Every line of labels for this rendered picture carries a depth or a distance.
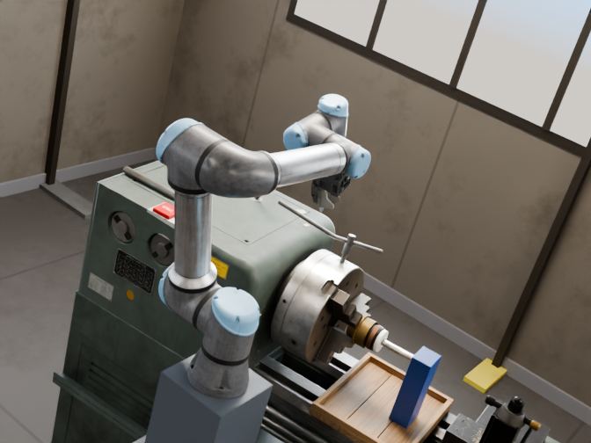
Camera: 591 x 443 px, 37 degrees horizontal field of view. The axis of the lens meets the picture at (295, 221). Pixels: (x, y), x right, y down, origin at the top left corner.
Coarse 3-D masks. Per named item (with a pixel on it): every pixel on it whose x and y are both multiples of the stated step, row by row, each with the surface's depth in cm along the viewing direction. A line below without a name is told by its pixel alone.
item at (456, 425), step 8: (464, 416) 242; (456, 424) 238; (464, 424) 239; (472, 424) 240; (448, 432) 235; (456, 432) 235; (464, 432) 236; (472, 432) 237; (480, 432) 238; (448, 440) 236; (456, 440) 234; (464, 440) 233; (472, 440) 234
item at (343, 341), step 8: (328, 328) 258; (336, 328) 259; (328, 336) 257; (336, 336) 256; (344, 336) 256; (320, 344) 258; (328, 344) 257; (336, 344) 256; (344, 344) 255; (352, 344) 256; (320, 352) 257; (328, 352) 257; (336, 352) 256; (312, 360) 259; (320, 360) 257; (328, 360) 258
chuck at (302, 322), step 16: (336, 256) 260; (320, 272) 250; (336, 272) 250; (352, 272) 254; (304, 288) 248; (320, 288) 247; (352, 288) 260; (304, 304) 246; (320, 304) 245; (288, 320) 248; (304, 320) 246; (320, 320) 248; (336, 320) 263; (288, 336) 251; (304, 336) 247; (320, 336) 255; (304, 352) 251
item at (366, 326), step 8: (368, 320) 254; (352, 328) 254; (360, 328) 252; (368, 328) 251; (376, 328) 252; (352, 336) 252; (360, 336) 252; (368, 336) 251; (376, 336) 251; (360, 344) 253; (368, 344) 251
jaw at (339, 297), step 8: (328, 288) 247; (336, 288) 248; (336, 296) 247; (344, 296) 247; (336, 304) 248; (344, 304) 247; (352, 304) 250; (336, 312) 252; (344, 312) 249; (352, 312) 249; (344, 320) 253; (352, 320) 251; (360, 320) 252
